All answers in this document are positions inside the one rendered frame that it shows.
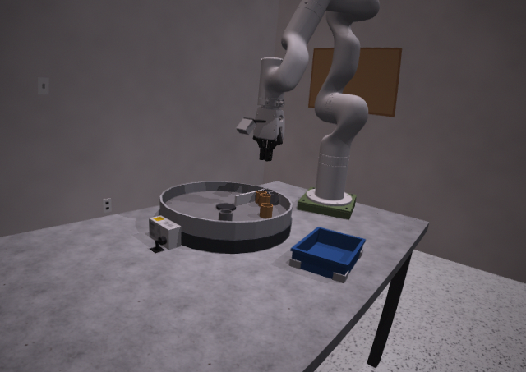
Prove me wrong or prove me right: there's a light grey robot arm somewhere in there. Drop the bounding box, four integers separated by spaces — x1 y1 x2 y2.
257 0 380 206

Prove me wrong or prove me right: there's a bronze bushing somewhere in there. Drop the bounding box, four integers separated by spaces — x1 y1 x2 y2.
259 194 271 207
260 203 273 218
255 191 267 204

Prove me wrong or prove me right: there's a blue crate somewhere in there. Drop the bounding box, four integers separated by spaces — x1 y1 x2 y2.
289 227 366 283

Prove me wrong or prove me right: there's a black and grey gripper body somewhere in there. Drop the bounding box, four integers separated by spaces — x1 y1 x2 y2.
253 107 284 140

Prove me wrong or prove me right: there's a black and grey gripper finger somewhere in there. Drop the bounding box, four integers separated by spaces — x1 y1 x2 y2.
253 136 267 160
265 128 283 162

